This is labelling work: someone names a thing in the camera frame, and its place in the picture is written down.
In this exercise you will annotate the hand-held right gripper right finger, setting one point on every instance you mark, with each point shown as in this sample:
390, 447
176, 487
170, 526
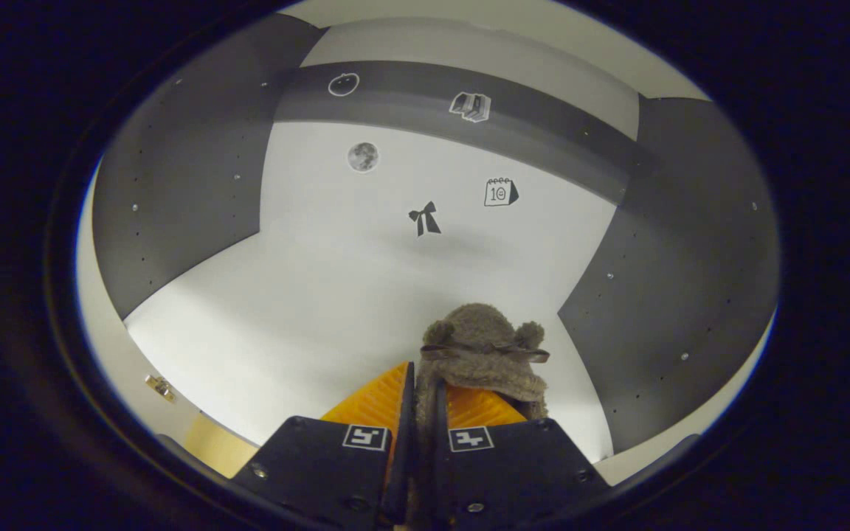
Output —
513, 472

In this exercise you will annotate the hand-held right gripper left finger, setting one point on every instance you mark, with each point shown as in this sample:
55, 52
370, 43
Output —
403, 464

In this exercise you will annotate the grey white shoe cabinet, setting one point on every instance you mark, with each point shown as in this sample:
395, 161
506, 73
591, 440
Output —
395, 258

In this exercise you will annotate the brown fuzzy shoe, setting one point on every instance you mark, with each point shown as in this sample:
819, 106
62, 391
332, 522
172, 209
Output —
480, 332

